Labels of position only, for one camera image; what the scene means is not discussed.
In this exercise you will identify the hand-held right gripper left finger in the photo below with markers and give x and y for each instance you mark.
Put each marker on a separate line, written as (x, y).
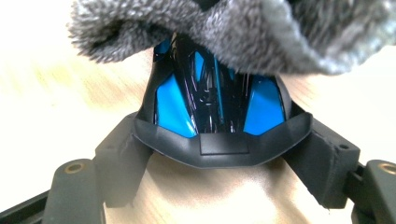
(121, 168)

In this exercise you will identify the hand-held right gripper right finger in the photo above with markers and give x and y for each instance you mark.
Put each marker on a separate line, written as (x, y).
(327, 161)

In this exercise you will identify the blue toy car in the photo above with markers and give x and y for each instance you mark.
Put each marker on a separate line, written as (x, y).
(224, 149)

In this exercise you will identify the grey terry cloth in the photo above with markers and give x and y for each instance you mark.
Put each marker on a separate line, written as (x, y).
(249, 37)

